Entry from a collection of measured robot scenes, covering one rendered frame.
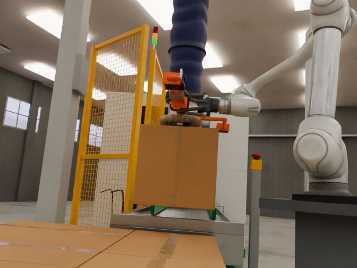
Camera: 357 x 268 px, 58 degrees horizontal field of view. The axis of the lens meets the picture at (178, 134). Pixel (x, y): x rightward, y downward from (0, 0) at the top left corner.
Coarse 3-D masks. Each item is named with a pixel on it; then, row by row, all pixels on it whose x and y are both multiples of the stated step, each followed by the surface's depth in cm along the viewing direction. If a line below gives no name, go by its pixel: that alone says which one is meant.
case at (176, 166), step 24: (144, 144) 162; (168, 144) 161; (192, 144) 160; (216, 144) 159; (144, 168) 160; (168, 168) 159; (192, 168) 158; (216, 168) 157; (144, 192) 158; (168, 192) 157; (192, 192) 156
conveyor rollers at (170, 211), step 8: (168, 208) 341; (176, 208) 349; (184, 208) 358; (192, 208) 367; (168, 216) 244; (176, 216) 251; (184, 216) 252; (192, 216) 260; (200, 216) 268; (208, 216) 276; (216, 216) 276
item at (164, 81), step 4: (164, 72) 132; (168, 72) 132; (172, 72) 132; (164, 76) 132; (164, 80) 132; (168, 80) 132; (172, 80) 132; (164, 84) 133; (168, 84) 132; (172, 84) 132; (176, 84) 131; (180, 84) 131; (168, 88) 138; (172, 88) 137; (176, 88) 137; (180, 88) 136
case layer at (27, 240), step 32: (0, 224) 146; (32, 224) 154; (64, 224) 162; (0, 256) 89; (32, 256) 91; (64, 256) 94; (96, 256) 97; (128, 256) 100; (160, 256) 103; (192, 256) 107
